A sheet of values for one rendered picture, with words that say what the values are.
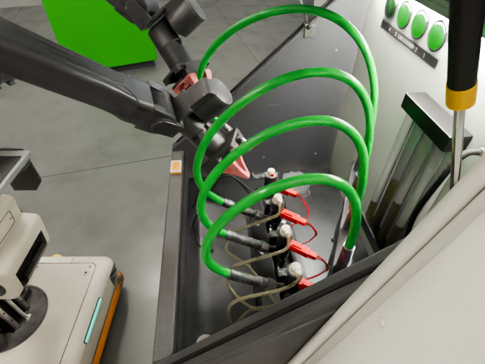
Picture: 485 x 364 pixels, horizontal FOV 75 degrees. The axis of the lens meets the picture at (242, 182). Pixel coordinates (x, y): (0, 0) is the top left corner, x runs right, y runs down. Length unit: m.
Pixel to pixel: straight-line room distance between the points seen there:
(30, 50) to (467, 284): 0.50
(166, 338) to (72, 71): 0.48
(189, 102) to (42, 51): 0.23
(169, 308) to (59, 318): 0.94
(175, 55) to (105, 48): 3.22
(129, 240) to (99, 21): 2.48
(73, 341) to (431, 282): 1.37
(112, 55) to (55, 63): 3.49
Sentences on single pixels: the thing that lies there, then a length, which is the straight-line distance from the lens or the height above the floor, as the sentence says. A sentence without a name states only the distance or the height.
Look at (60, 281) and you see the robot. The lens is 1.69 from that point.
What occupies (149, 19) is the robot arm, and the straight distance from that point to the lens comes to 0.75.
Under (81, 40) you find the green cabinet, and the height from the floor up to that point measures 0.40.
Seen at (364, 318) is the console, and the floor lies 1.23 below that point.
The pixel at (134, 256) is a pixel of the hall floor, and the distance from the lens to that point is 1.99.
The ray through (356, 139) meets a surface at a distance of 0.48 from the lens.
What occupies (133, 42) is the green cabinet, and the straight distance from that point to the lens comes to 3.95.
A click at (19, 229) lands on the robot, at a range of 1.19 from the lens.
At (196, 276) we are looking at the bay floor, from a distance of 0.87.
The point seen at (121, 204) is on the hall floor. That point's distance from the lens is 2.28.
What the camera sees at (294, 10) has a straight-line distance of 0.61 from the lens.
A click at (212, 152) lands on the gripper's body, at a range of 0.64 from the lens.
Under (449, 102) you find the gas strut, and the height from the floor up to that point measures 1.46.
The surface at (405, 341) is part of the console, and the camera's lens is 0.34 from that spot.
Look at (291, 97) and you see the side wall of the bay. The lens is 0.97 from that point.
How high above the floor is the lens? 1.57
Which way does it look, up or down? 43 degrees down
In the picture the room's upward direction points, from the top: straight up
